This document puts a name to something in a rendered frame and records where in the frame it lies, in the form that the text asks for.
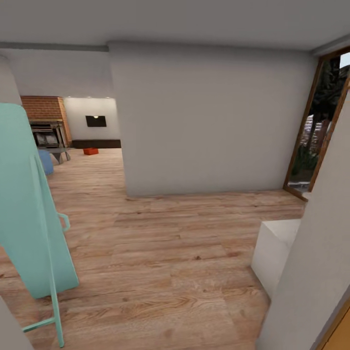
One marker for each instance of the sofa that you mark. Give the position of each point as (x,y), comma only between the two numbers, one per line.
(46,162)

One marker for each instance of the cabinet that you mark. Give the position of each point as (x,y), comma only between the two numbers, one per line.
(100,143)

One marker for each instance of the wood fireplace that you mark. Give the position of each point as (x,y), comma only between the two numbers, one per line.
(48,133)

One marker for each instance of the wall mounted tv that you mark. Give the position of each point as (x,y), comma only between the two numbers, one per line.
(95,121)

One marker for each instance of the standing mirror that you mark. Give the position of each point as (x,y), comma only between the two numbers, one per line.
(30,229)

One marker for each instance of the coffee table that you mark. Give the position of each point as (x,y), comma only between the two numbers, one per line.
(57,152)

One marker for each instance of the storage box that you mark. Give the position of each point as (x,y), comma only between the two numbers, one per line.
(90,151)

